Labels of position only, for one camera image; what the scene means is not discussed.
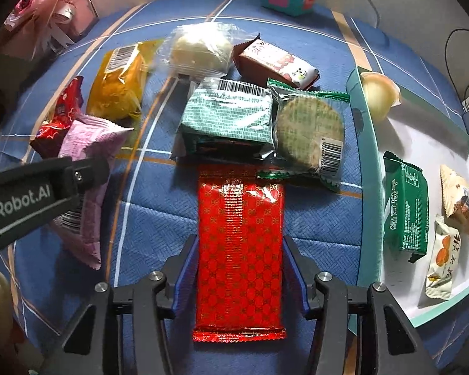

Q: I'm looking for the beige snack packet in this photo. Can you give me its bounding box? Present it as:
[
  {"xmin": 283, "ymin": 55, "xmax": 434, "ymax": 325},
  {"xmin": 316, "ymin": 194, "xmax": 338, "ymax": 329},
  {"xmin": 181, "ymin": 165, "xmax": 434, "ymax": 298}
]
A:
[{"xmin": 440, "ymin": 164, "xmax": 469, "ymax": 245}]

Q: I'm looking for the white tray with teal rim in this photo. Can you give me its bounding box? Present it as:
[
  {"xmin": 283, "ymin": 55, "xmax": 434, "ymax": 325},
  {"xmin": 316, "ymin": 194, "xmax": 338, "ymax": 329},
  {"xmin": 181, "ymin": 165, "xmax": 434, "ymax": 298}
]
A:
[{"xmin": 346, "ymin": 66, "xmax": 469, "ymax": 329}]

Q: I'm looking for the pink snack packet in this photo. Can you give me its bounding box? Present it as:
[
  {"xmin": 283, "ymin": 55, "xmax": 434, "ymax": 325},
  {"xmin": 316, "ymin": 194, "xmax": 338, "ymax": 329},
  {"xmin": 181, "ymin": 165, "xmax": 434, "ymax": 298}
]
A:
[{"xmin": 51, "ymin": 114, "xmax": 134, "ymax": 270}]

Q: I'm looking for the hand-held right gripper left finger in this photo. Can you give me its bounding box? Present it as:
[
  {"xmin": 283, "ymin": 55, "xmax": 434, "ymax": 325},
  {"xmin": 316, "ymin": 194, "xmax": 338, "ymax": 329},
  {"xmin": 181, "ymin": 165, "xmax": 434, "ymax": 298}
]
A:
[{"xmin": 43, "ymin": 234, "xmax": 200, "ymax": 375}]

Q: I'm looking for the red patterned snack packet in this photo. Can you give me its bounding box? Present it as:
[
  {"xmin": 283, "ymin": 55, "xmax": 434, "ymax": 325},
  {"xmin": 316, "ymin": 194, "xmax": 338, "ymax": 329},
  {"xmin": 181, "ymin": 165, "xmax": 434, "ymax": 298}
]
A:
[{"xmin": 192, "ymin": 164, "xmax": 288, "ymax": 342}]

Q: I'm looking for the small red snack packet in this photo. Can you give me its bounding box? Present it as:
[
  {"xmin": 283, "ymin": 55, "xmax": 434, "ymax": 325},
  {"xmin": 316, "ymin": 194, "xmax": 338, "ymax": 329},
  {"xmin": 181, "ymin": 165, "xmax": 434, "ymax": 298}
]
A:
[{"xmin": 30, "ymin": 76, "xmax": 84, "ymax": 159}]

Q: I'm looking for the round jelly cup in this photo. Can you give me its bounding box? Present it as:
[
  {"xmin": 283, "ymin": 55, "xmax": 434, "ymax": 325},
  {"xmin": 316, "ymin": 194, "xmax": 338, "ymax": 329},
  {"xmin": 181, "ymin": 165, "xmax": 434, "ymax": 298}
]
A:
[{"xmin": 360, "ymin": 71, "xmax": 402, "ymax": 122}]

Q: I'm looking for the dark green snack packet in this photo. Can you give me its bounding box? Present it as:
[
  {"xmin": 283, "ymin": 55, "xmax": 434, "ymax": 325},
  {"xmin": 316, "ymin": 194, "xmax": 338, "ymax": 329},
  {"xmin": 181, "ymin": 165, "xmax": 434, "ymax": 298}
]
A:
[{"xmin": 382, "ymin": 151, "xmax": 428, "ymax": 264}]

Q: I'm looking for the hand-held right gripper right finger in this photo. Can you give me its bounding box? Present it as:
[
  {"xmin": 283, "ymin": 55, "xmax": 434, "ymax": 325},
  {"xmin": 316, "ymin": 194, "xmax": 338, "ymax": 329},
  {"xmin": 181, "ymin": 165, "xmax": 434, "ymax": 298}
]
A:
[{"xmin": 282, "ymin": 235, "xmax": 446, "ymax": 375}]

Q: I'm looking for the yellow snack packet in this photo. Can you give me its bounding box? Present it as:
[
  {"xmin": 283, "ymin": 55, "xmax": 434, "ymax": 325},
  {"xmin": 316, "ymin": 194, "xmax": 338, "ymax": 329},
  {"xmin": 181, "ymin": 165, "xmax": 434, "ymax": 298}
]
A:
[{"xmin": 87, "ymin": 39, "xmax": 167, "ymax": 122}]

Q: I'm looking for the clear-wrapped white pastry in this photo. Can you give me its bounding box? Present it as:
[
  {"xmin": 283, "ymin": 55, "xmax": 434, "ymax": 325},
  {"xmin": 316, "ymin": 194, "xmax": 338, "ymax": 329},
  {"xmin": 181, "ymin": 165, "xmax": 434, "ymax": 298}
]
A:
[{"xmin": 156, "ymin": 23, "xmax": 239, "ymax": 83}]

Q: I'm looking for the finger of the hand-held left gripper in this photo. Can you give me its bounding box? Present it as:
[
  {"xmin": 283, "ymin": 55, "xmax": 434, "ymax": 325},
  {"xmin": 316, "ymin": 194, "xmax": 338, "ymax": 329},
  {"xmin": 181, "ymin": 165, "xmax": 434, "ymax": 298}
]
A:
[{"xmin": 64, "ymin": 155, "xmax": 111, "ymax": 204}]

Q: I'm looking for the maroon snack packet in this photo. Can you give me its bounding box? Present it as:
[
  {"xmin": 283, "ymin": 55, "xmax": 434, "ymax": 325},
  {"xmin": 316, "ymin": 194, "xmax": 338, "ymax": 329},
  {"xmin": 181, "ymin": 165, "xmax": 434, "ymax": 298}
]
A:
[{"xmin": 233, "ymin": 33, "xmax": 320, "ymax": 90}]

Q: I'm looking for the light green persimmon snack packet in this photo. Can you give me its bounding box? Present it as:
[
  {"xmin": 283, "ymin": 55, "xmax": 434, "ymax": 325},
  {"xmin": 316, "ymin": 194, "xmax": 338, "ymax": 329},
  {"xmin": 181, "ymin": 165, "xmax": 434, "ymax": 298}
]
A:
[{"xmin": 425, "ymin": 214, "xmax": 464, "ymax": 301}]

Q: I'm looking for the teal and white snack packet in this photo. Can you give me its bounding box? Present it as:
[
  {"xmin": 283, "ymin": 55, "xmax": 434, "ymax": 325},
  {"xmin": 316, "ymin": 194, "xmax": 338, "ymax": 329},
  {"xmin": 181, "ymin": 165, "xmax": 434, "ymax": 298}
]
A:
[{"xmin": 174, "ymin": 79, "xmax": 276, "ymax": 161}]

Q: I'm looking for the black cable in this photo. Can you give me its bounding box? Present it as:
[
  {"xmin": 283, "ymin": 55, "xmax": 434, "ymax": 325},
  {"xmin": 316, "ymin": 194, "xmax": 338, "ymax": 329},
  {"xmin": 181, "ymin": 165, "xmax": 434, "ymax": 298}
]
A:
[{"xmin": 445, "ymin": 27, "xmax": 469, "ymax": 98}]

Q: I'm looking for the green round cracker packet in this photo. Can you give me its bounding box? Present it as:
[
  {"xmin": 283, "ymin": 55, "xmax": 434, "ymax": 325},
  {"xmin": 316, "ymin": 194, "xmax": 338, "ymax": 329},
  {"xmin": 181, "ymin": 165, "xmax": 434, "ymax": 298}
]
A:
[{"xmin": 258, "ymin": 79, "xmax": 350, "ymax": 193}]

